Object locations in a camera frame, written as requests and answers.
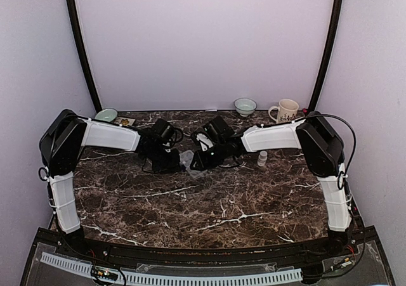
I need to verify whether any teal striped ceramic bowl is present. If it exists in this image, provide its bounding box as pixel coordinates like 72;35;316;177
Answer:
233;98;257;117

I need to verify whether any white slotted cable duct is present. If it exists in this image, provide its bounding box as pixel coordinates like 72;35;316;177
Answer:
39;252;303;285

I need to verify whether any black left corner post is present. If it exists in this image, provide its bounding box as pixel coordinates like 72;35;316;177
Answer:
65;0;103;113

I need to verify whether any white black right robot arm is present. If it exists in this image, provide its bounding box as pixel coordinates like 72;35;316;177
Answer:
190;112;351;257

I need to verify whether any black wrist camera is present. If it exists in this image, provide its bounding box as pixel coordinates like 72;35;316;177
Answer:
152;119;175;143
203;116;235;143

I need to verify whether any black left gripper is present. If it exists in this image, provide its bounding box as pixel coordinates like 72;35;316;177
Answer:
145;146;181;174

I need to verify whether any cream floral ceramic mug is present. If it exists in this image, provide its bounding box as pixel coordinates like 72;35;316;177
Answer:
268;99;299;124

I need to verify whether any clear plastic pill organizer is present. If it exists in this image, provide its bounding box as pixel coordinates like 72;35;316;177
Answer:
179;150;209;179

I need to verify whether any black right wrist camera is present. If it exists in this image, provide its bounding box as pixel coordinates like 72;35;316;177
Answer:
203;116;235;143

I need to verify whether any floral patterned cloth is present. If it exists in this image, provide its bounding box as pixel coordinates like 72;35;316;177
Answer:
114;117;135;126

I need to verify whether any small white pill bottle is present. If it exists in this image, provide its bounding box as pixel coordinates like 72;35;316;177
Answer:
257;150;268;167

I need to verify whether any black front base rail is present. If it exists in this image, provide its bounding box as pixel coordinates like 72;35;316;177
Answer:
31;227;378;268

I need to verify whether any pale green ceramic bowl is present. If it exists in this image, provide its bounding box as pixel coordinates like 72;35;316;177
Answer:
95;108;118;122

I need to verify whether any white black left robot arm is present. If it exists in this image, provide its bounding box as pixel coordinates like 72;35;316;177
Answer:
39;109;183;258

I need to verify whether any black right corner post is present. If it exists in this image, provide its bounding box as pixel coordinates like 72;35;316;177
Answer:
308;0;343;112

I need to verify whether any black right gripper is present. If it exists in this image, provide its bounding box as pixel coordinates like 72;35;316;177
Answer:
190;141;228;171

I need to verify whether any black corner post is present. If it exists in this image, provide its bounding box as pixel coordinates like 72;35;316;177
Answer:
308;0;343;112
65;0;103;113

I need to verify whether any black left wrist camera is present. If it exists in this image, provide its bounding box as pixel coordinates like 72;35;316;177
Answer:
152;119;175;143

